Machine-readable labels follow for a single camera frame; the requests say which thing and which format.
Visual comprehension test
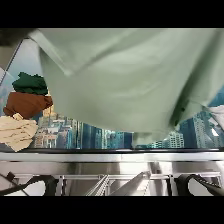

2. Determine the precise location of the cream garment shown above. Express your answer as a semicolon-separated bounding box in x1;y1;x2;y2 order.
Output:
0;112;40;153

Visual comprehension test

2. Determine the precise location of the pale green T-shirt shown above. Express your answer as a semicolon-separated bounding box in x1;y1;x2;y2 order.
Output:
27;28;224;150

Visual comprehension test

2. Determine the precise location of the silver frame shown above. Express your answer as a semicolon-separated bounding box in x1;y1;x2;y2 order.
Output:
0;151;224;197

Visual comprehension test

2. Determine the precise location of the dark green garment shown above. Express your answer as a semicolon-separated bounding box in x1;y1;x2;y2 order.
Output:
11;71;50;97

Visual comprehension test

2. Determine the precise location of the brown garment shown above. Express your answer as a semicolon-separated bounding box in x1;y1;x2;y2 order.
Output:
2;91;55;120

